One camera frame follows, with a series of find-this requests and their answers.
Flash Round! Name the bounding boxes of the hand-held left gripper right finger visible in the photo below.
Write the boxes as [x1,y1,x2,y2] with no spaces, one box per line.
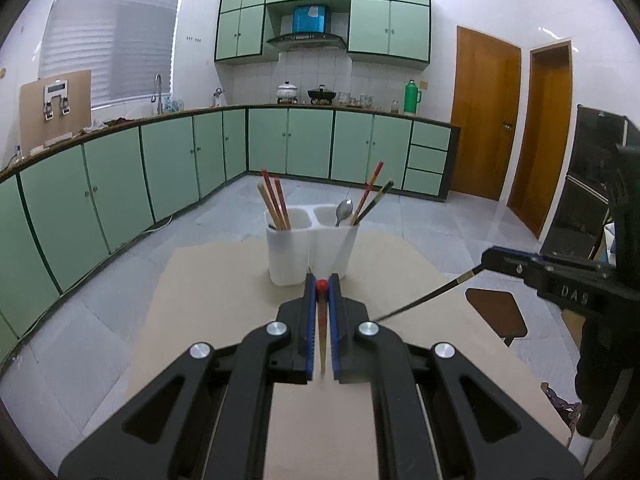
[327,273,585,480]

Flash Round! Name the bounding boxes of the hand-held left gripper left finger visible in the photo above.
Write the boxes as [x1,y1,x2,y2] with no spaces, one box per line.
[57,271,318,480]

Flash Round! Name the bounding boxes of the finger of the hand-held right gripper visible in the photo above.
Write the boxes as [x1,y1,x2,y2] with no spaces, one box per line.
[481,246,614,312]

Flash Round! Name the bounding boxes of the red patterned chopstick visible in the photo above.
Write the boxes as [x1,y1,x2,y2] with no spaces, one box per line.
[350,161,385,226]
[315,280,330,375]
[274,178,292,230]

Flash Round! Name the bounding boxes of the white two-compartment utensil holder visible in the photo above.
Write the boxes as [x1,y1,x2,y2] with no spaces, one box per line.
[264,204,360,287]

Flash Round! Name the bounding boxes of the black chopstick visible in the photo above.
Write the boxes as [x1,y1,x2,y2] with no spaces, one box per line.
[374,266,485,323]
[356,180,395,225]

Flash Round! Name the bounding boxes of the plain wooden chopstick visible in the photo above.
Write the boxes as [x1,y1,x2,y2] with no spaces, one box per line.
[257,183,281,231]

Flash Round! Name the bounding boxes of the chopsticks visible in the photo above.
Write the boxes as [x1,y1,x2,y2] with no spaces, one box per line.
[261,170,287,231]

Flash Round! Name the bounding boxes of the brown stool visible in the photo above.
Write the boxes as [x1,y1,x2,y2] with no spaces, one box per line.
[465,287,528,347]

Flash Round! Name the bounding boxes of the brown wooden door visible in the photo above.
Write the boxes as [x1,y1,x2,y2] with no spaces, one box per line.
[506,42,573,240]
[450,25,522,202]

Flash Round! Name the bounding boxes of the black cabinet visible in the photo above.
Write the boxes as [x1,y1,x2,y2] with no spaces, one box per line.
[537,104,640,261]

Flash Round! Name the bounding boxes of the green thermos jug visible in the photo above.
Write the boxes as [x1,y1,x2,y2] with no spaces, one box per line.
[403,79,423,115]

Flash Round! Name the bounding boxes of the row of glass jars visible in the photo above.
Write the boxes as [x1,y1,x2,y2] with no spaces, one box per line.
[337,91,376,109]

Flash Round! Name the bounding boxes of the green lower kitchen cabinets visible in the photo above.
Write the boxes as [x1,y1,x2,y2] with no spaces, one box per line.
[0,105,461,376]

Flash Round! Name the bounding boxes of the green kitchen cabinets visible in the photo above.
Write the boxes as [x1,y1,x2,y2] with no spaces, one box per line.
[0,105,461,376]
[214,0,432,65]

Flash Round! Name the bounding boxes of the chrome kitchen faucet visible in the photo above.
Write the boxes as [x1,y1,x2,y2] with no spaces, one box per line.
[151,73,166,116]

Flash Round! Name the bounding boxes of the green upper kitchen cabinets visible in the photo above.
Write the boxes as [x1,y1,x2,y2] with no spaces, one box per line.
[214,0,432,65]

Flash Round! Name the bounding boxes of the range hood with blue film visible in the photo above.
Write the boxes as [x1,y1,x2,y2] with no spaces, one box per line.
[265,4,348,52]

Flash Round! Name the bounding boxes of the brown cardboard board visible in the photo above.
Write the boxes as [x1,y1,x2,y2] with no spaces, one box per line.
[19,69,93,148]

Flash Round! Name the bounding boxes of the white window blinds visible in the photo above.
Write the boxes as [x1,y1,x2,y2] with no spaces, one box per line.
[39,0,186,111]

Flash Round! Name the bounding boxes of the white floor cable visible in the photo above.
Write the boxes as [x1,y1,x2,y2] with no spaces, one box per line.
[142,212,176,233]

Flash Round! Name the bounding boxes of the white clip bracket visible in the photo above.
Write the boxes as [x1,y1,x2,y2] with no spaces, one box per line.
[44,80,72,122]

